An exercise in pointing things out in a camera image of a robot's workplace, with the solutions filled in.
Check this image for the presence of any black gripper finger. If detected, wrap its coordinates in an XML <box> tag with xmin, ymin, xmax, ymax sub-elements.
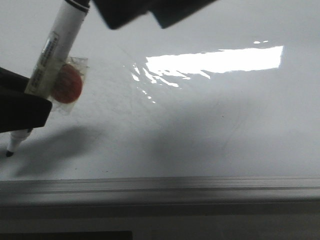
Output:
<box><xmin>0</xmin><ymin>68</ymin><xmax>52</xmax><ymax>133</ymax></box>

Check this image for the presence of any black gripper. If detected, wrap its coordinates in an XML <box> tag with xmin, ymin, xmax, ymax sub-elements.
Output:
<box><xmin>93</xmin><ymin>0</ymin><xmax>213</xmax><ymax>30</ymax></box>

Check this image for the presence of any red round magnet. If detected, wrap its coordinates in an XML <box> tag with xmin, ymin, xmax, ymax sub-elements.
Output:
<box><xmin>49</xmin><ymin>56</ymin><xmax>88</xmax><ymax>115</ymax></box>

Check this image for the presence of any white black whiteboard marker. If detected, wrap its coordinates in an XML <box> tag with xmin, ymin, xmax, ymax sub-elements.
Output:
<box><xmin>6</xmin><ymin>0</ymin><xmax>90</xmax><ymax>157</ymax></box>

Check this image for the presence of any white whiteboard with aluminium frame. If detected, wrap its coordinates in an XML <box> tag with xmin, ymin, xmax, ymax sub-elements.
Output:
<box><xmin>0</xmin><ymin>0</ymin><xmax>320</xmax><ymax>218</ymax></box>

